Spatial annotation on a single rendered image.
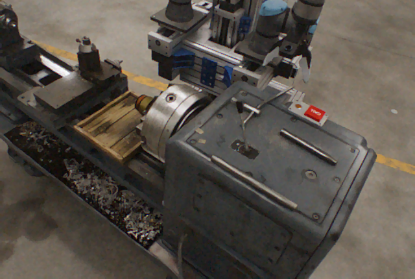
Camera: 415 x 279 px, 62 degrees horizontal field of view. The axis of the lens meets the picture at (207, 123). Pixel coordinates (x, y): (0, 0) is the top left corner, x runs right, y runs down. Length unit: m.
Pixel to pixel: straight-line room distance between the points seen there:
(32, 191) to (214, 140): 1.75
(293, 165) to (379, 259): 1.62
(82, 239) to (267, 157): 1.54
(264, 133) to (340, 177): 0.27
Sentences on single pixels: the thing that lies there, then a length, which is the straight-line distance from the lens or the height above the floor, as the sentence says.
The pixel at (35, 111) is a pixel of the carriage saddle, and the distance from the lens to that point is 1.79.
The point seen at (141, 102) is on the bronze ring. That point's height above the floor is 1.11.
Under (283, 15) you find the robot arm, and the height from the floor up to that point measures 1.36.
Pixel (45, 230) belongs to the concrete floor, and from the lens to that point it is 2.46.
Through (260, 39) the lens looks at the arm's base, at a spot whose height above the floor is 1.23.
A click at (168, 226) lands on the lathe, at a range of 1.55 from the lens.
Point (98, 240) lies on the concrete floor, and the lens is 2.35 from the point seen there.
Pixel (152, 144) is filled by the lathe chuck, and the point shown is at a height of 1.10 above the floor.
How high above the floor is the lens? 2.07
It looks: 44 degrees down
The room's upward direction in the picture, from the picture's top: 8 degrees clockwise
